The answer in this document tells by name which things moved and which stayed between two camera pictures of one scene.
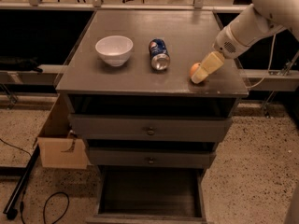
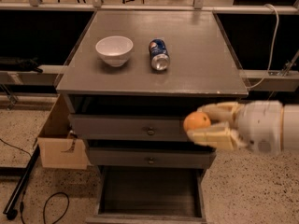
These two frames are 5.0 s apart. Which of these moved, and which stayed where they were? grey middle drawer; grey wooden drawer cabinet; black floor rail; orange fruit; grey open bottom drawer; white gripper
Moved: white gripper; orange fruit
Stayed: grey middle drawer; black floor rail; grey open bottom drawer; grey wooden drawer cabinet
